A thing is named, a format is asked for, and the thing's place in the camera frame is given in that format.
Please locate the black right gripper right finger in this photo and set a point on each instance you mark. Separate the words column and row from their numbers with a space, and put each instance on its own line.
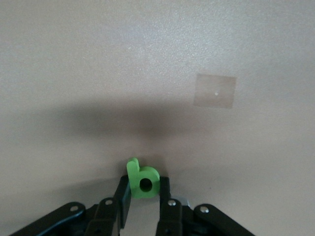
column 172, row 218

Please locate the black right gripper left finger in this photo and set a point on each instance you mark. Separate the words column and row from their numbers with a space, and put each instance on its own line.
column 105, row 214

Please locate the green foam letter b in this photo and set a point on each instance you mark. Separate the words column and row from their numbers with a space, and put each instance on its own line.
column 134, row 177

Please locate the square brown tape patch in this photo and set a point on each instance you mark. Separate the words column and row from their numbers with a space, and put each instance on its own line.
column 214, row 91

